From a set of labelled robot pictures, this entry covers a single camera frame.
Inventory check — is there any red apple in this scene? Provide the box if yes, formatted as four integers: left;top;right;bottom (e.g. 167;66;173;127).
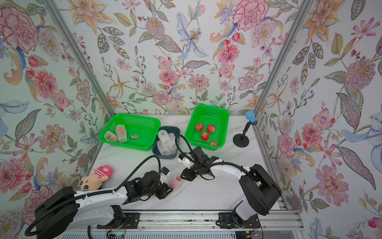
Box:
201;132;210;141
196;123;204;131

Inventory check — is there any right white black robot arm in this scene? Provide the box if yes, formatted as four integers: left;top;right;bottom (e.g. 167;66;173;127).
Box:
175;134;282;229

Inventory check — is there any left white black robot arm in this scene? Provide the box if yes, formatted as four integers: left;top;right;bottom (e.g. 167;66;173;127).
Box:
24;155;173;239

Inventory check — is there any right green plastic basket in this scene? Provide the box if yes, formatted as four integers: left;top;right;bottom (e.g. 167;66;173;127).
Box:
185;105;229;151

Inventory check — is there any green plastic basket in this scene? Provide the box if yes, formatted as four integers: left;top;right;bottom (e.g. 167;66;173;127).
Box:
185;105;229;151
98;114;161;151

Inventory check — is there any blue microphone on black stand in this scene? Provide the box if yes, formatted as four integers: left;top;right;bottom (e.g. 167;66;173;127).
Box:
233;111;258;148

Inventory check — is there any pink plush toy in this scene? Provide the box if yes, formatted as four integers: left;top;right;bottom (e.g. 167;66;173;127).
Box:
79;163;113;191

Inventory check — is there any left green plastic basket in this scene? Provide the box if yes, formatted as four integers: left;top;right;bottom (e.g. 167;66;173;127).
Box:
98;114;161;151

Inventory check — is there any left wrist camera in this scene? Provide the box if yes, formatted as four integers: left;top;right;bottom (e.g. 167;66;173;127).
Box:
160;167;171;181

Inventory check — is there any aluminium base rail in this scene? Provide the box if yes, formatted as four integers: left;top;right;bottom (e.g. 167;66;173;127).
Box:
47;210;305;232

